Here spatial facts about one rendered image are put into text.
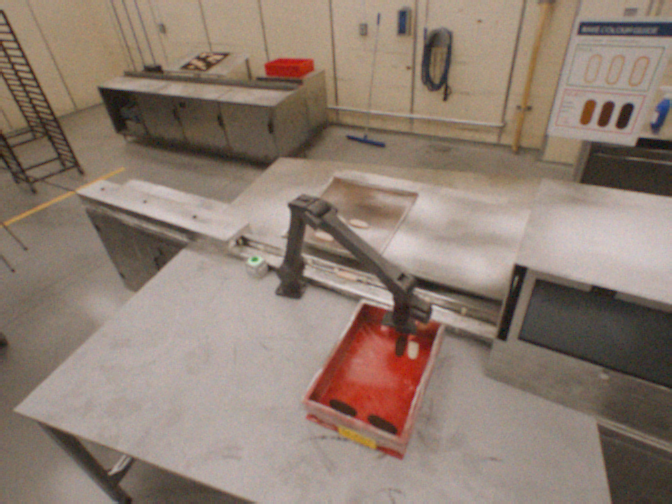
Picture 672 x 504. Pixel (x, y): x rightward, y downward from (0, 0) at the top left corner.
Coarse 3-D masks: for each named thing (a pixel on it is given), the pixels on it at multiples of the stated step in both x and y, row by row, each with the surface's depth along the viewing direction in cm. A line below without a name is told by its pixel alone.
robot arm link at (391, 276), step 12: (312, 216) 127; (324, 216) 128; (336, 216) 129; (312, 228) 129; (324, 228) 129; (336, 228) 127; (348, 228) 128; (336, 240) 130; (348, 240) 126; (360, 240) 126; (360, 252) 125; (372, 252) 125; (372, 264) 124; (384, 264) 124; (384, 276) 123; (396, 276) 122; (408, 276) 124; (396, 288) 122; (408, 288) 121
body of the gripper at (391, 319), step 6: (390, 312) 137; (390, 318) 135; (396, 318) 130; (402, 318) 130; (408, 318) 131; (384, 324) 133; (390, 324) 133; (396, 324) 132; (402, 324) 131; (408, 324) 132; (414, 324) 132
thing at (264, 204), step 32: (288, 160) 283; (256, 192) 246; (288, 192) 244; (480, 192) 227; (512, 192) 225; (256, 224) 216; (288, 224) 214; (320, 256) 189; (416, 288) 167; (448, 288) 165
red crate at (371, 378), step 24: (360, 336) 147; (384, 336) 146; (408, 336) 145; (360, 360) 138; (384, 360) 138; (408, 360) 137; (336, 384) 131; (360, 384) 131; (384, 384) 130; (408, 384) 129; (360, 408) 124; (384, 408) 123; (408, 408) 123
